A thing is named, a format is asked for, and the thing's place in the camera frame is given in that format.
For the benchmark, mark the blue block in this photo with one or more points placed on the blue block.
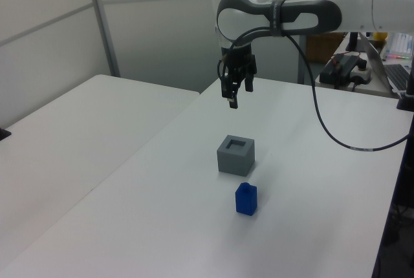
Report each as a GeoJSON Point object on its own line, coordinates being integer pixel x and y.
{"type": "Point", "coordinates": [245, 202]}

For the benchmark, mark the brown cardboard box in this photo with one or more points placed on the brown cardboard box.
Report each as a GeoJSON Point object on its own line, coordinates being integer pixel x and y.
{"type": "Point", "coordinates": [323, 48]}

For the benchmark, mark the grey hollow cuboid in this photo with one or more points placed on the grey hollow cuboid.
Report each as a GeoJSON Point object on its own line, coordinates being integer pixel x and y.
{"type": "Point", "coordinates": [234, 158]}

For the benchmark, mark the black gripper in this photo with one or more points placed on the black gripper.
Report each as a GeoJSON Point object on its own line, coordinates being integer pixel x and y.
{"type": "Point", "coordinates": [240, 59]}

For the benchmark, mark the white power strip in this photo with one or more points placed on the white power strip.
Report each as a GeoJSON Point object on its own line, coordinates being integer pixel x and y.
{"type": "Point", "coordinates": [362, 72]}

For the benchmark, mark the grey partition post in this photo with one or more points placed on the grey partition post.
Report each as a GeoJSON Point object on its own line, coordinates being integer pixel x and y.
{"type": "Point", "coordinates": [103, 22]}

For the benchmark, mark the silver laptop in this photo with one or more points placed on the silver laptop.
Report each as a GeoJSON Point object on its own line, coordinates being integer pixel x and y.
{"type": "Point", "coordinates": [393, 76]}

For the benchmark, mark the black power supply box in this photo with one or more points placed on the black power supply box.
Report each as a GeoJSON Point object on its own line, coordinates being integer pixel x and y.
{"type": "Point", "coordinates": [336, 68]}

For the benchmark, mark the black camera stand pole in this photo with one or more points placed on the black camera stand pole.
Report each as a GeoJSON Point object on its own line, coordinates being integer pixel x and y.
{"type": "Point", "coordinates": [399, 177]}

